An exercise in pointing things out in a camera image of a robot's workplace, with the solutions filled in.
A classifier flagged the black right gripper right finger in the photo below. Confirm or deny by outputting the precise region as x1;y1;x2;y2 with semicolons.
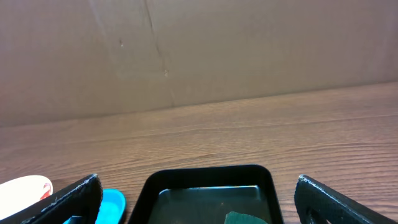
294;175;397;224

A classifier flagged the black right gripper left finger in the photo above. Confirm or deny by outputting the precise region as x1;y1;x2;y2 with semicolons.
1;174;103;224

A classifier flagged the black water tray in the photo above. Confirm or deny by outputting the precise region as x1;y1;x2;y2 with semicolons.
129;165;283;224

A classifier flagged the teal plastic tray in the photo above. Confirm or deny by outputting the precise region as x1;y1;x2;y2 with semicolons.
63;189;127;224

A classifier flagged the green yellow sponge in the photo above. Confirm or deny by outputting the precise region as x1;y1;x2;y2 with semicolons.
224;212;267;224

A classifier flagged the white plate with sauce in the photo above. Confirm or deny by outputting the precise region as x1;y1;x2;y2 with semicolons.
1;175;53;220

